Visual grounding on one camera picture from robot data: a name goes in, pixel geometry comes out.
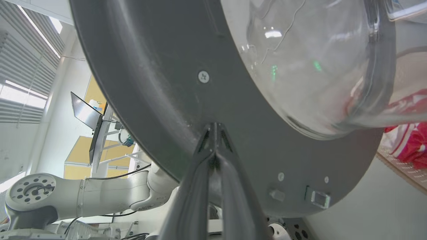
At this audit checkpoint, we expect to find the grey robot joint with holes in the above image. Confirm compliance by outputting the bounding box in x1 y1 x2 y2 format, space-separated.
267 217 315 240

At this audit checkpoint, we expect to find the red and white clothing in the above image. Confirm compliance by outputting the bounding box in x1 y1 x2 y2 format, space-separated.
344 88 427 170

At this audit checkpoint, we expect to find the black flat monitor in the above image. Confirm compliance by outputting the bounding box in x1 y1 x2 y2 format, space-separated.
89 103 109 165

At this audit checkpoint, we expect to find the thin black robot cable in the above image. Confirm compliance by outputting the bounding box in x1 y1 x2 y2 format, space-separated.
63 210 138 234
86 163 152 181

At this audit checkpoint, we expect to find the yellow partition panel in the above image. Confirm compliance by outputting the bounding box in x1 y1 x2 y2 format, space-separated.
64 75 136 180

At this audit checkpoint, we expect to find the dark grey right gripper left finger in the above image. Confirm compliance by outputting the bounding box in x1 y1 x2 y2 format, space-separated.
159 123 217 240

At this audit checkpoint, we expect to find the white metal monitor stand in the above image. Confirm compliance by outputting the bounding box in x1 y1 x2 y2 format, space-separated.
91 105 151 179

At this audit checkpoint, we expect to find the black monitor screen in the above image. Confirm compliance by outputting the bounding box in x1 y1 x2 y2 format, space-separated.
70 92 103 131

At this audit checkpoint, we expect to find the teal device on stand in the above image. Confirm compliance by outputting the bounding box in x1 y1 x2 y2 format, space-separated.
118 128 136 147

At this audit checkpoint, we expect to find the grey washing machine door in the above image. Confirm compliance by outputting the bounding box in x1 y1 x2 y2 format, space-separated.
68 0 397 218

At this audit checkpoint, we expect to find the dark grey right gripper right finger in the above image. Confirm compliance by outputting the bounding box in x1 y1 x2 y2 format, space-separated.
216 123 271 240

